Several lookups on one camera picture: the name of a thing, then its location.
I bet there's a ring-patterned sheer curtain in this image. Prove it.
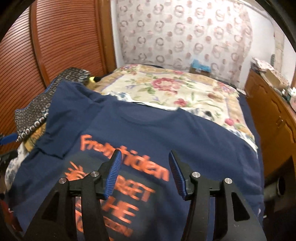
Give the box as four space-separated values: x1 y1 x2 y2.
115 1 252 86

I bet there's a yellow plush toy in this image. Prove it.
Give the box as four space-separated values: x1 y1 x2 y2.
86 76 102 90

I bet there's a floral bed quilt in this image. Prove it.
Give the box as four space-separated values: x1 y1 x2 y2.
94 64 258 151

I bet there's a wooden sideboard cabinet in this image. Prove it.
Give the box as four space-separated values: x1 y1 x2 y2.
244 69 295 178

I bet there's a navy blue printed t-shirt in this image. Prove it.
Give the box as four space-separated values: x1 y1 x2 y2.
8 81 264 240

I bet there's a blue box behind bed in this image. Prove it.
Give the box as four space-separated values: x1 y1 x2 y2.
189 59 211 76

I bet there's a cardboard box on cabinet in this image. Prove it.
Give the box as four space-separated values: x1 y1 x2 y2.
264 69 289 90

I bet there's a grey ring-patterned cushion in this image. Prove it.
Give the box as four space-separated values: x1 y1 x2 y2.
15 67 91 142

